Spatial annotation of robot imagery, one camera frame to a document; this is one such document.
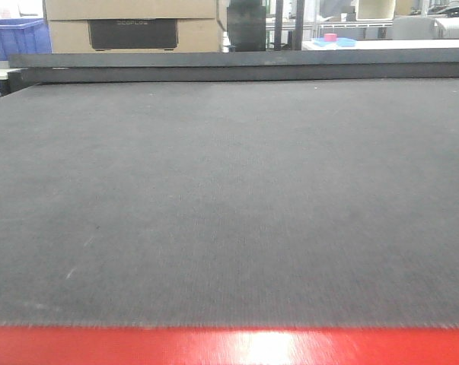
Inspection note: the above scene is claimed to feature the pink tape roll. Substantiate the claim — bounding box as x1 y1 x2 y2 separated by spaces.
324 33 338 43

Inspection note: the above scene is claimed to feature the light blue tray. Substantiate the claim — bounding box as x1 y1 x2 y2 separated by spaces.
312 37 357 49

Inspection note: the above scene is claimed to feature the large brown cardboard box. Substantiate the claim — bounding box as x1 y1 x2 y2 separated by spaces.
43 0 229 53

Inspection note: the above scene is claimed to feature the blue plastic crate on table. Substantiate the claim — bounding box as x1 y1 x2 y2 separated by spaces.
0 17 52 61

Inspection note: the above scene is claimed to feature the black vertical post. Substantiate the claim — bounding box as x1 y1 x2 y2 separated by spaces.
292 0 305 51

